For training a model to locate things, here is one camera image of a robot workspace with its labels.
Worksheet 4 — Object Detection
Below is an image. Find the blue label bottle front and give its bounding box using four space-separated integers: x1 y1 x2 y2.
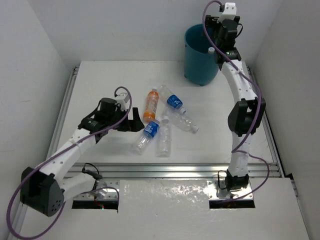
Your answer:
131 118 160 155

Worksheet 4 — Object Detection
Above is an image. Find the blue label bottle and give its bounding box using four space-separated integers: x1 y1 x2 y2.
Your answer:
131 118 160 155
157 85 186 114

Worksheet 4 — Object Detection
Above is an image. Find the orange bottle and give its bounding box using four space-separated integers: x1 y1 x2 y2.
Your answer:
142 88 159 123
208 47 215 54

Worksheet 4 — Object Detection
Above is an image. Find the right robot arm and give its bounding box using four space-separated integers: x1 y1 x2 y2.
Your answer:
203 15 266 193

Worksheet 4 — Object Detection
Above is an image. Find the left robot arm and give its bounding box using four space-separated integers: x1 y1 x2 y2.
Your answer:
20 93 143 217

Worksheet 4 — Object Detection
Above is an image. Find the teal plastic bin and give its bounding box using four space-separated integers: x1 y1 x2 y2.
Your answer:
184 24 219 86

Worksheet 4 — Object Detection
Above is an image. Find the clear bottle upright front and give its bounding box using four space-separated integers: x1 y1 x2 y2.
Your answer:
156 116 172 158

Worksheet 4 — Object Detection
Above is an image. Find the blue label bottle back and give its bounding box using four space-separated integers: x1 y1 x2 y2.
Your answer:
157 85 186 114

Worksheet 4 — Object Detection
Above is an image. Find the clear bottle diagonal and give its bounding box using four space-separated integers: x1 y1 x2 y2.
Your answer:
162 108 199 134

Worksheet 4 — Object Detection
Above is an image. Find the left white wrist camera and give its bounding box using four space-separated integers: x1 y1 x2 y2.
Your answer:
115 92 130 111

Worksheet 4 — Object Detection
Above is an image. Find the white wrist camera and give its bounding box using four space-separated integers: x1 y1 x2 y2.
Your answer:
115 92 130 111
217 2 237 23

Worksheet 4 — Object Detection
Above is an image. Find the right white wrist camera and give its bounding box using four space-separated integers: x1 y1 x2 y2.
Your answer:
217 2 237 23

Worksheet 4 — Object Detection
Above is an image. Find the aluminium frame rail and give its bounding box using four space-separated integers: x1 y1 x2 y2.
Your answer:
7 63 300 240

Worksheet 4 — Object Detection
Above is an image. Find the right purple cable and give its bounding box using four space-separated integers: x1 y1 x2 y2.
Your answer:
201 0 271 201

